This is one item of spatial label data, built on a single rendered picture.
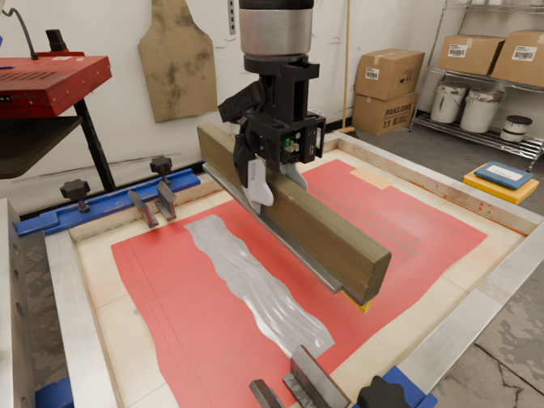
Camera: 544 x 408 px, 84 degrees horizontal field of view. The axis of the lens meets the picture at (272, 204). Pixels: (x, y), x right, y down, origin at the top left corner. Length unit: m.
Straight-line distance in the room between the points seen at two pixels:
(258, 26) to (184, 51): 2.12
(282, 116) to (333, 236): 0.14
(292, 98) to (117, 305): 0.40
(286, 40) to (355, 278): 0.25
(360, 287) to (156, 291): 0.32
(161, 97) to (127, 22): 0.48
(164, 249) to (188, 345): 0.20
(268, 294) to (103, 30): 2.09
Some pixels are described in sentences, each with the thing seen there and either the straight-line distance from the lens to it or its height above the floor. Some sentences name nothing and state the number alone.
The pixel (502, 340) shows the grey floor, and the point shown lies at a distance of 1.90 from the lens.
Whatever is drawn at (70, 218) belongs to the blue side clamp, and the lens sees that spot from 0.68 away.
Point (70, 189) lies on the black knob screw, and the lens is 0.64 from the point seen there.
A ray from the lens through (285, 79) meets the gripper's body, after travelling 0.33.
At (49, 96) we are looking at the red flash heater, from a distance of 1.20.
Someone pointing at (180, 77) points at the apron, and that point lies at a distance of 2.47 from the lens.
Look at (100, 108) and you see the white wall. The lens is 2.41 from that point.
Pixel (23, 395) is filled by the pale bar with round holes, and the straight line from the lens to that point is 0.43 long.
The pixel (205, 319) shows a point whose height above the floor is 0.95.
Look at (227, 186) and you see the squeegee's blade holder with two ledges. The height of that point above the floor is 1.08.
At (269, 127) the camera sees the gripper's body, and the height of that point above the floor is 1.23.
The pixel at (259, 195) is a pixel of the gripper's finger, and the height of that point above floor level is 1.12.
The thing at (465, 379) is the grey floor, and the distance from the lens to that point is 1.69.
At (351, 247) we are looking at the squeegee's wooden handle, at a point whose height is 1.13.
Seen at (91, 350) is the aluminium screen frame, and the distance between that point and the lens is 0.46.
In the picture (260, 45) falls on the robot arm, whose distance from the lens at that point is 0.33.
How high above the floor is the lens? 1.35
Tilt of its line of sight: 35 degrees down
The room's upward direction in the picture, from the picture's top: straight up
